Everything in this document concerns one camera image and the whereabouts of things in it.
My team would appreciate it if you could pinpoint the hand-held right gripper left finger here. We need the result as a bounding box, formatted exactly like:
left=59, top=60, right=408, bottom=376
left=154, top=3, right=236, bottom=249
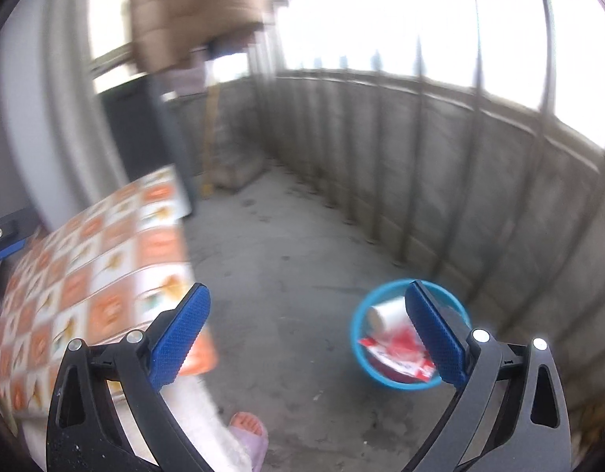
left=45, top=282, right=211, bottom=472

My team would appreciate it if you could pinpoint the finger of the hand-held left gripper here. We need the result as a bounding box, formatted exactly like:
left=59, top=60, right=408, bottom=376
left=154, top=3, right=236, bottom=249
left=0, top=208, right=41, bottom=266

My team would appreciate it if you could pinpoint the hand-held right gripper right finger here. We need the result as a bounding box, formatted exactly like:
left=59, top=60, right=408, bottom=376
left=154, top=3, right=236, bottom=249
left=403, top=279, right=574, bottom=472

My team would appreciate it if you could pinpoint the red white snack bag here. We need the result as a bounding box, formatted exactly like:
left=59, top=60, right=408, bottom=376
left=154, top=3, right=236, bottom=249
left=359, top=334, right=438, bottom=384

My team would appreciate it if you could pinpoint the blue plastic basket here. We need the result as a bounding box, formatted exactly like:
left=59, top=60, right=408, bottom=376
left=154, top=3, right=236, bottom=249
left=350, top=279, right=471, bottom=394

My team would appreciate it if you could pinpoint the orange floral tiled tablecloth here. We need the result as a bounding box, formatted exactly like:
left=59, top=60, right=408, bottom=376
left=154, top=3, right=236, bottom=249
left=0, top=164, right=220, bottom=421

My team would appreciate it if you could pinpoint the person's foot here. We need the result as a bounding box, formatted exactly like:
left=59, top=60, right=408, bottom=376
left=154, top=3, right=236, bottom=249
left=229, top=412, right=263, bottom=437

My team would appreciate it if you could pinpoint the pink slipper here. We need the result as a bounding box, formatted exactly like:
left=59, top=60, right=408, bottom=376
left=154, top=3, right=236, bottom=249
left=228, top=410, right=270, bottom=472

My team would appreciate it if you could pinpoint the grey curtain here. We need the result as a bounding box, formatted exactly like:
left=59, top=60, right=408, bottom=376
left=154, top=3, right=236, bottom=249
left=34, top=0, right=136, bottom=237

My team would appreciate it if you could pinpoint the black cabinet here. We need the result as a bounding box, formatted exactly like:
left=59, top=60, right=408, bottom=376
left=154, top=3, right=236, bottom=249
left=98, top=76, right=197, bottom=219

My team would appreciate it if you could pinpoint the grey sack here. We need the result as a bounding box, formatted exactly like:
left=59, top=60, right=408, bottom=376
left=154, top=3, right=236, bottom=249
left=211, top=108, right=265, bottom=192

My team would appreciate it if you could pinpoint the metal balcony railing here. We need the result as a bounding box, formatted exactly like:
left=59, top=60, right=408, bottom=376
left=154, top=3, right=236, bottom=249
left=248, top=34, right=605, bottom=306

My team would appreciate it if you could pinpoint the pink hanging cloth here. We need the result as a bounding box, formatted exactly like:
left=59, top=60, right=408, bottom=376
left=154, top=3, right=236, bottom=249
left=162, top=66, right=209, bottom=101

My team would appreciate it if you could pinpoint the tan quilted jacket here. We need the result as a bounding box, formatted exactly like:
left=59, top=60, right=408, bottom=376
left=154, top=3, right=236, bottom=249
left=126, top=0, right=276, bottom=76

